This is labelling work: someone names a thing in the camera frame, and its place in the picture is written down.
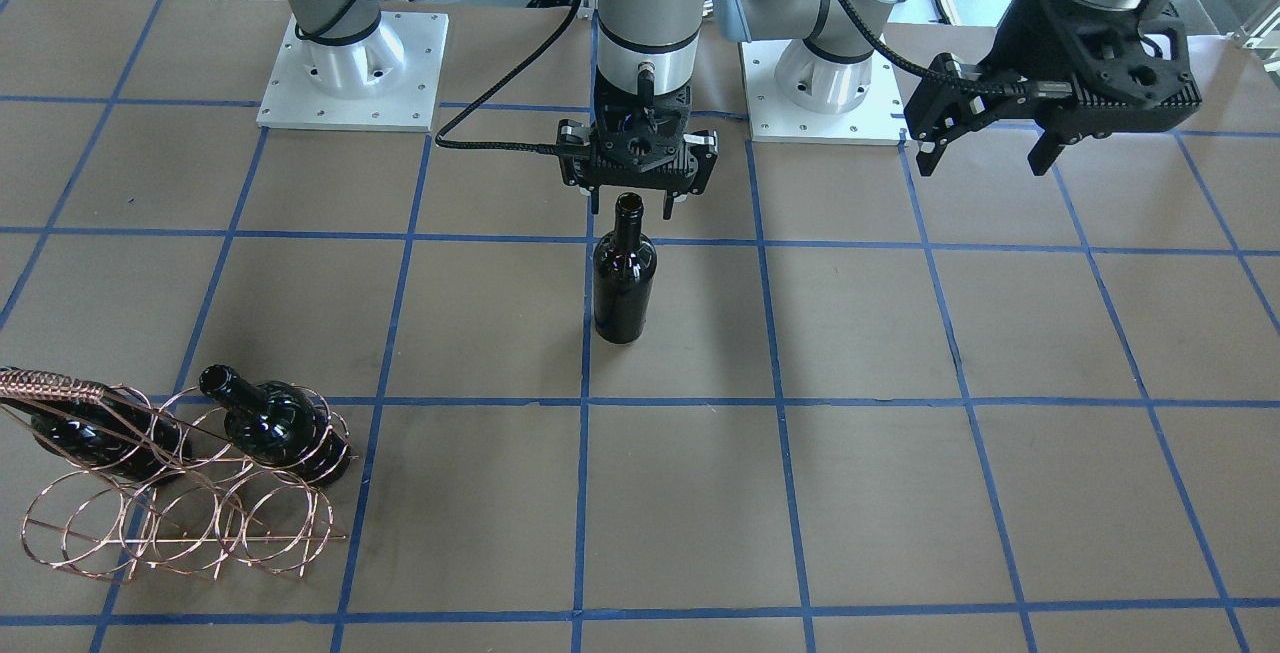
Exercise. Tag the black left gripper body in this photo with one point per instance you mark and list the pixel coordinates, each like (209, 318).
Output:
(1016, 45)

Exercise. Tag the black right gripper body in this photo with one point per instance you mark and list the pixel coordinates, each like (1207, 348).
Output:
(572, 155)

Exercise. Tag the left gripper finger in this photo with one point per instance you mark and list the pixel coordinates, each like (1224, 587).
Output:
(940, 112)
(1049, 146)

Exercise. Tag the dark wine bottle being moved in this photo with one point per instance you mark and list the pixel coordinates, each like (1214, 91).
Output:
(624, 265)

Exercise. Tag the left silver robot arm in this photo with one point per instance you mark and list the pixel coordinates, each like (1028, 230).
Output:
(849, 31)

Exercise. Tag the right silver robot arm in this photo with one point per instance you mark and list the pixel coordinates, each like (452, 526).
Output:
(658, 37)

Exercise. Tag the dark wine bottle in basket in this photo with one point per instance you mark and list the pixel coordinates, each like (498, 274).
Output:
(277, 425)

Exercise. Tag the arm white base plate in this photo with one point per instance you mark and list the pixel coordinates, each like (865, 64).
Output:
(386, 83)
(796, 97)

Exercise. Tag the copper wire wine basket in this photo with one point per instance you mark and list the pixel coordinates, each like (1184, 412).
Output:
(199, 512)

